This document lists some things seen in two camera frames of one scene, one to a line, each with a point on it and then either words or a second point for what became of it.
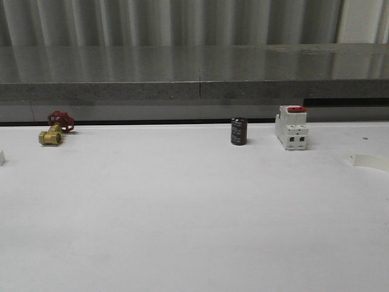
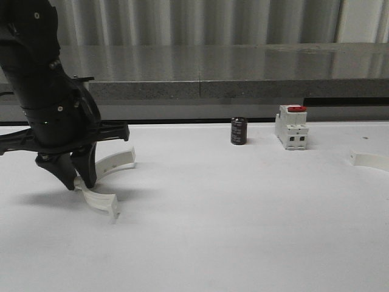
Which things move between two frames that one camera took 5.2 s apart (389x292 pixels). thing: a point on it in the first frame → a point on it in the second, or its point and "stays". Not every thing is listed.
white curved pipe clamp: [2, 159] → [101, 201]
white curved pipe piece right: [377, 162] stays
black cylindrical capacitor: [239, 131] stays
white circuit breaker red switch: [290, 127] stays
